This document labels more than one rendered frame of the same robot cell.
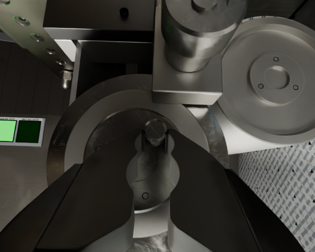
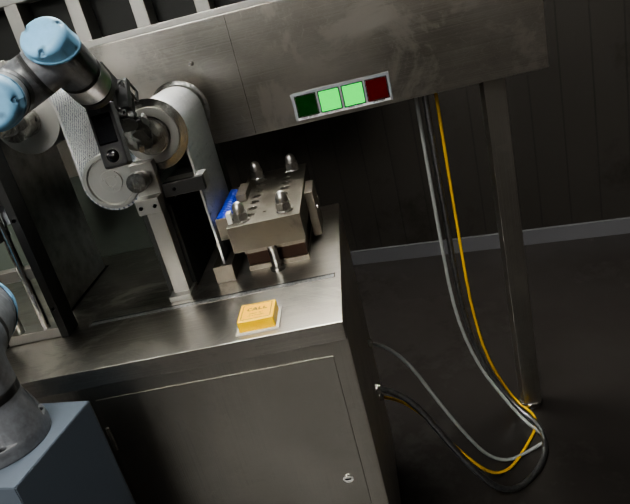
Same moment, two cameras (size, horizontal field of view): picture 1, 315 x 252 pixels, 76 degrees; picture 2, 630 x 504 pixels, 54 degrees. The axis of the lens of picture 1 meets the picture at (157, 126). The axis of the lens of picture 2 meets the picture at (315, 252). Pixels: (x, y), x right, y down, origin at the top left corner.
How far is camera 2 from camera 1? 120 cm
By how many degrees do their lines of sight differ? 13
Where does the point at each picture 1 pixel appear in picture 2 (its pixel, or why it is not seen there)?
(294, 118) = (99, 166)
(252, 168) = not seen: hidden behind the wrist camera
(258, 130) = not seen: hidden behind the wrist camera
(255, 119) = not seen: hidden behind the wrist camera
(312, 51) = (100, 197)
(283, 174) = (87, 138)
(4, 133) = (327, 97)
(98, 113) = (172, 148)
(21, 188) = (293, 50)
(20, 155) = (306, 80)
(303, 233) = (72, 114)
